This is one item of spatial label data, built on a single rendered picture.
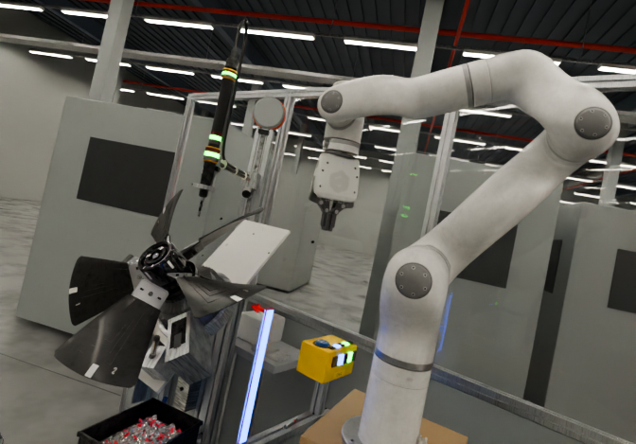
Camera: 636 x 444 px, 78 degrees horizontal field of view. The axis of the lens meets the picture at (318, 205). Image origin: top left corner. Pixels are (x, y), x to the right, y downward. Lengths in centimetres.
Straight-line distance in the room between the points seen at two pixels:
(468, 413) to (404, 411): 71
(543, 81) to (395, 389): 64
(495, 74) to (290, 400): 155
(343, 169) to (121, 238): 298
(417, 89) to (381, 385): 60
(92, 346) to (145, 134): 265
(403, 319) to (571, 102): 48
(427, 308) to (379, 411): 24
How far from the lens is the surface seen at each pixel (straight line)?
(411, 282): 74
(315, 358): 120
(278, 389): 197
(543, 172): 88
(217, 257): 161
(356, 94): 81
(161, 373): 133
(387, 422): 89
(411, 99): 85
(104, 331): 124
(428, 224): 155
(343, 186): 88
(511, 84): 87
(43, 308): 425
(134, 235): 362
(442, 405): 159
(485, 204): 81
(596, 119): 78
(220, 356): 162
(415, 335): 82
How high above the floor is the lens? 143
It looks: 2 degrees up
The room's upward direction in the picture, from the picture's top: 12 degrees clockwise
